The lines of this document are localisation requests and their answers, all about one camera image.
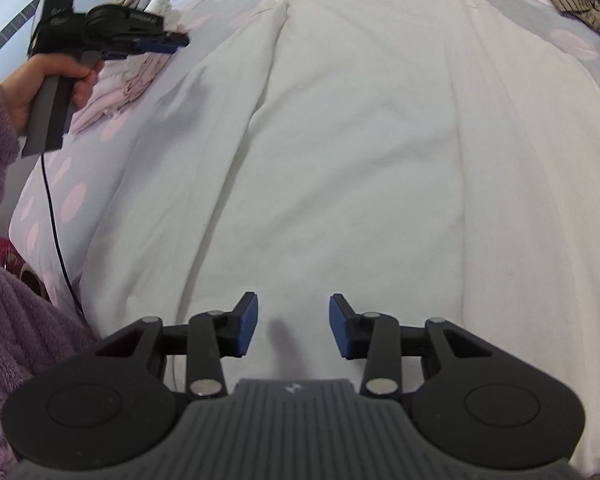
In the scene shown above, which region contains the cream white long-sleeve shirt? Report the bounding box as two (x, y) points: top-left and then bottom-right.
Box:
(80, 0), (600, 474)

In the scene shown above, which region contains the person's left hand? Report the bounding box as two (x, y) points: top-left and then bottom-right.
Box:
(1, 53), (105, 136)

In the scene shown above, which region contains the folded white garment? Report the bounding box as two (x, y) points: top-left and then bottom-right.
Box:
(114, 0), (185, 32)

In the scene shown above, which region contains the folded pink garment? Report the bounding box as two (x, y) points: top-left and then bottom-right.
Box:
(69, 53), (172, 133)

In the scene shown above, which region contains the grey pink-dotted bed cover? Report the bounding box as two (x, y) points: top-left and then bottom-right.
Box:
(9, 0), (600, 310)

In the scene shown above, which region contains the purple fleece sleeve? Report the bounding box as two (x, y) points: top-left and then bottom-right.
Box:
(0, 81), (92, 479)

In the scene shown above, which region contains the grey wall switch panel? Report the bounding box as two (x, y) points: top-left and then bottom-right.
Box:
(0, 0), (41, 51)

